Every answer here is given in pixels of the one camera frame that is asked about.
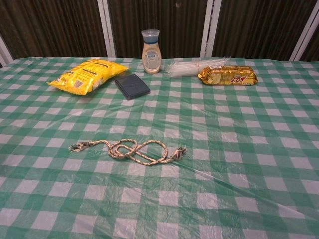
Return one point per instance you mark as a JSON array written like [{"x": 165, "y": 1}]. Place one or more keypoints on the dark blue flat case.
[{"x": 132, "y": 86}]

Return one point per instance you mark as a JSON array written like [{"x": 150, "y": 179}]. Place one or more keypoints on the bundle of clear plastic straws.
[{"x": 185, "y": 67}]

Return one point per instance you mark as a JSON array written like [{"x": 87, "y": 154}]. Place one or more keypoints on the small glass jar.
[{"x": 150, "y": 56}]

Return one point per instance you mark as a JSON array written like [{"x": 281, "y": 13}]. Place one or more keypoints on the green white checkered tablecloth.
[{"x": 159, "y": 189}]

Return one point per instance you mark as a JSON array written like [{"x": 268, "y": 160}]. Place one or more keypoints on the gold foil biscuit pack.
[{"x": 228, "y": 75}]

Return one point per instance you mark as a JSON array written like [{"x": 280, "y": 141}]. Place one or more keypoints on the yellow snack chip bag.
[{"x": 86, "y": 74}]

